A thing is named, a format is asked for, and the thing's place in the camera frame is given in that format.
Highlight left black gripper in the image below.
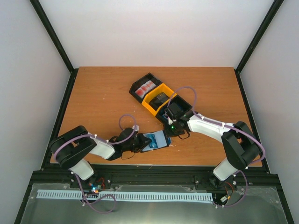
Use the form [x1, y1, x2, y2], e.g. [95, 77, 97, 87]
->
[122, 133, 152, 154]

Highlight black leather card holder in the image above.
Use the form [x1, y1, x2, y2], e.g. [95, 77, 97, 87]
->
[140, 130, 171, 153]

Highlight light blue slotted cable duct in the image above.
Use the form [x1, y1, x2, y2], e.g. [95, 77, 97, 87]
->
[36, 189, 213, 203]

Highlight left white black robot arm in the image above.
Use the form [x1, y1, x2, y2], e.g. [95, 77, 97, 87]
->
[50, 126, 152, 188]

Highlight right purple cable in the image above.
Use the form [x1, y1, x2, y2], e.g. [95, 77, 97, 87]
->
[165, 85, 267, 208]

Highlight black bin with blue cards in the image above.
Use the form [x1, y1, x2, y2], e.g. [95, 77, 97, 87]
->
[155, 95, 192, 124]

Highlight stack of blue cards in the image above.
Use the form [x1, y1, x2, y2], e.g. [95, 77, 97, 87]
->
[176, 104, 186, 112]

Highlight black card holders in bin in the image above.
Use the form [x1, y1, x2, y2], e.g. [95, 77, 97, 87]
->
[149, 92, 169, 110]

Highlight black aluminium frame rail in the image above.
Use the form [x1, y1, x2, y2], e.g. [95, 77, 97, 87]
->
[29, 164, 280, 186]

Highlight yellow plastic bin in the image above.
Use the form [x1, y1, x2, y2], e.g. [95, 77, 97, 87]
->
[142, 83, 174, 117]

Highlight black bin with red cards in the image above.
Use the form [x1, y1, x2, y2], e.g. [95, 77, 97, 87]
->
[129, 73, 162, 103]

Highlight stack of red cards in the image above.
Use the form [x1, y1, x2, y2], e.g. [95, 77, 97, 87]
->
[135, 80, 156, 98]

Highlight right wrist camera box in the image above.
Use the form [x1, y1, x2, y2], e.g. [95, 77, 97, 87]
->
[165, 103, 184, 120]

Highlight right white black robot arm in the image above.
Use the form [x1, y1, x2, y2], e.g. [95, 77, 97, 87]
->
[165, 110, 265, 181]

